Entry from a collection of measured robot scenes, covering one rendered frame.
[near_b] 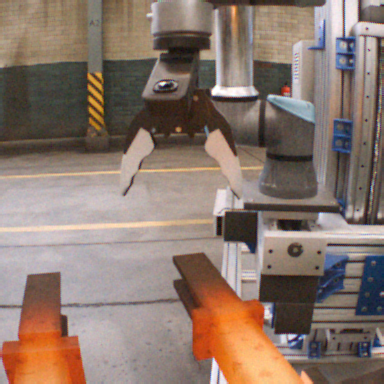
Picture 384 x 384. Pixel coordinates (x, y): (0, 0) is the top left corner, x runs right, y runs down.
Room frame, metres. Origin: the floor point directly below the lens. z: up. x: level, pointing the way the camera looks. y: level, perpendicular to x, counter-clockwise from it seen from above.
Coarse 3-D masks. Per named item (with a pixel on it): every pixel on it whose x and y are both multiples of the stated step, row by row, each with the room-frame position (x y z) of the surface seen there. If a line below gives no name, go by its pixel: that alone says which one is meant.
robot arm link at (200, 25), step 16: (176, 0) 0.47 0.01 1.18; (192, 0) 0.47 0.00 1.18; (160, 16) 0.48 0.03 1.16; (176, 16) 0.47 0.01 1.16; (192, 16) 0.47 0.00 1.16; (208, 16) 0.49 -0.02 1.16; (160, 32) 0.48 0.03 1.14; (176, 32) 0.47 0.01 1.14; (192, 32) 0.48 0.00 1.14; (208, 32) 0.49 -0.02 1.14
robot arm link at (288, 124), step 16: (272, 96) 0.94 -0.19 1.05; (272, 112) 0.92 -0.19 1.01; (288, 112) 0.90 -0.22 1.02; (304, 112) 0.90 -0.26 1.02; (272, 128) 0.91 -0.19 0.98; (288, 128) 0.90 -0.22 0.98; (304, 128) 0.90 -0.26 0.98; (272, 144) 0.93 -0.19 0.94; (288, 144) 0.90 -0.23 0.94; (304, 144) 0.90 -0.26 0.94
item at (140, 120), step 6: (144, 108) 0.49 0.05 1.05; (138, 114) 0.49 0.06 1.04; (144, 114) 0.49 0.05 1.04; (132, 120) 0.49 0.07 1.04; (138, 120) 0.49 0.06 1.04; (144, 120) 0.49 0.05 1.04; (132, 126) 0.49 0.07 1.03; (138, 126) 0.49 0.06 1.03; (144, 126) 0.49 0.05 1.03; (150, 126) 0.49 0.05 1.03; (132, 132) 0.49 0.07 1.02; (132, 138) 0.49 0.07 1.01; (126, 144) 0.49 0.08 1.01; (126, 150) 0.49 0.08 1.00
